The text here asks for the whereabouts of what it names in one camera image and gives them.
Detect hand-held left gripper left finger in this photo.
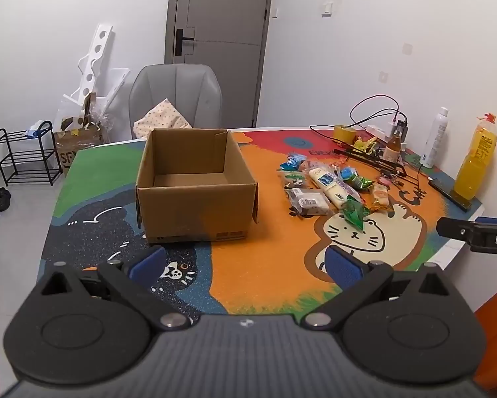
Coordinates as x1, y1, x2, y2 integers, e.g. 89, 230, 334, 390
36, 244, 192, 333

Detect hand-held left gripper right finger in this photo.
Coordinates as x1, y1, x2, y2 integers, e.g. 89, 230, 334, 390
299, 244, 459, 334

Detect large green snack packet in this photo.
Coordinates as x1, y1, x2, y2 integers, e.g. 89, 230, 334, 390
340, 197, 372, 231

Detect brown cardboard box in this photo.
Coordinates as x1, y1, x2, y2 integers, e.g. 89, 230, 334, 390
134, 128, 260, 244

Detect white snack packet with barcode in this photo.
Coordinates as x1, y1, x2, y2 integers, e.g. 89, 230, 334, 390
287, 188, 334, 217

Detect beige orange snack packet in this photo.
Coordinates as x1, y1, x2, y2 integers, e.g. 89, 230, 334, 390
369, 183, 392, 212

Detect long white snack packet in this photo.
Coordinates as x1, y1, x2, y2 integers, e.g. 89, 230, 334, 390
308, 167, 359, 210

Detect small green snack packet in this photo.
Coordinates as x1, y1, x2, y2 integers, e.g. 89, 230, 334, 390
348, 175, 374, 191

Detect clear packet with dark pieces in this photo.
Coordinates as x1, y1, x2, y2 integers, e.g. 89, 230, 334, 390
278, 170, 311, 190

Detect blue snack packet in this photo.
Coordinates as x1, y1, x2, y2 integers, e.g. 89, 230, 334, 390
278, 153, 307, 171

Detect black smartphone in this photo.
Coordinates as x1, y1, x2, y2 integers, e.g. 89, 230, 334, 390
428, 177, 471, 211

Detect orange juice bottle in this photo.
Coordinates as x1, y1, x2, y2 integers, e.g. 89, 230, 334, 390
455, 113, 497, 200

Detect colourful cat printed table mat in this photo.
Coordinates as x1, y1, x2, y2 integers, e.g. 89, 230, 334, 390
41, 128, 485, 318

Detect white spray bottle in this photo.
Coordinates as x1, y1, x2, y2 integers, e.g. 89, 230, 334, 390
419, 107, 450, 169

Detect brown glass bottle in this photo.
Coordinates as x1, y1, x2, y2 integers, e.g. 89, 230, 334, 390
382, 123, 403, 162

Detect yellow hair claw clip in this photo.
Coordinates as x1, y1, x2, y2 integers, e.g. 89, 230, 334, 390
354, 137, 377, 155

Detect white power strip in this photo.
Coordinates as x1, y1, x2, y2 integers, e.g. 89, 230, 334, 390
364, 124, 408, 150

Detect yellow tape roll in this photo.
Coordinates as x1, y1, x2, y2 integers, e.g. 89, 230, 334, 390
333, 123, 358, 145

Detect brown paper bag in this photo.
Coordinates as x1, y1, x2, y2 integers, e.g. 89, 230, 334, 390
53, 93, 108, 177

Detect cream dotted cushion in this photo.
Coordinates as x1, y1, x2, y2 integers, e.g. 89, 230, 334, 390
133, 98, 193, 138

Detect clear plastic wrapping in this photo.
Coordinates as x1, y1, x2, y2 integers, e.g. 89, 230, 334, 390
80, 105, 113, 133

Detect black metal shoe rack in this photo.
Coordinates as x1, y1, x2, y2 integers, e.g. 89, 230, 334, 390
0, 120, 63, 186

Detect grey padded chair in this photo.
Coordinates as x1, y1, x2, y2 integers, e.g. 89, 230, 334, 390
130, 65, 223, 140

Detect plain white panel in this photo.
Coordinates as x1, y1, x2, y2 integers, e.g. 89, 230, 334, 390
94, 67, 131, 110

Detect white board with round holes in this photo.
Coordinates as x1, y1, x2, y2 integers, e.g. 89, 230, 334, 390
58, 24, 116, 110

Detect grey door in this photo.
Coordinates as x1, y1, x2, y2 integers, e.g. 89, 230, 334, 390
164, 0, 276, 128

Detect keys with pink keychain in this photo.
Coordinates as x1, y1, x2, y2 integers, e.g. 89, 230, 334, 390
377, 170, 402, 187

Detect black wire rack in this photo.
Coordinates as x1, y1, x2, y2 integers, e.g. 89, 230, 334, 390
333, 147, 423, 192

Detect black cable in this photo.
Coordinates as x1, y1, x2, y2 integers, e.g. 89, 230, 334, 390
310, 109, 409, 142

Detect red cable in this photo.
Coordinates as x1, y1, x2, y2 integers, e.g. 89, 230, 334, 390
350, 94, 401, 127

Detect black door handle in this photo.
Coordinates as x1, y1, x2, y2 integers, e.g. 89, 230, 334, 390
174, 28, 196, 55

